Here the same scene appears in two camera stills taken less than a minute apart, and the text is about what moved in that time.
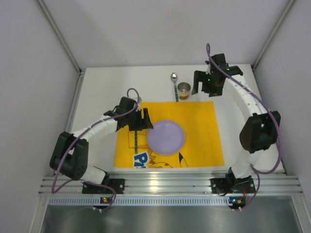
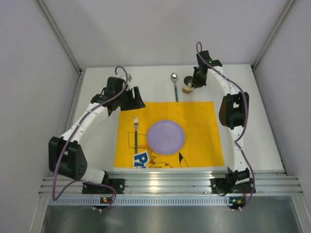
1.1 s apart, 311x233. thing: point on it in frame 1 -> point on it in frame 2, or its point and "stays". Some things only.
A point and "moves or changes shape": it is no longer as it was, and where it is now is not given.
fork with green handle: [136, 141] stays
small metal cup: [184, 89] moves or changes shape
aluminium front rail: [277, 182] stays
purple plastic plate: [166, 138] stays
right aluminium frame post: [288, 6] stays
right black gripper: [202, 82] -> [197, 79]
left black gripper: [140, 120] -> [131, 99]
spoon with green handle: [174, 77] stays
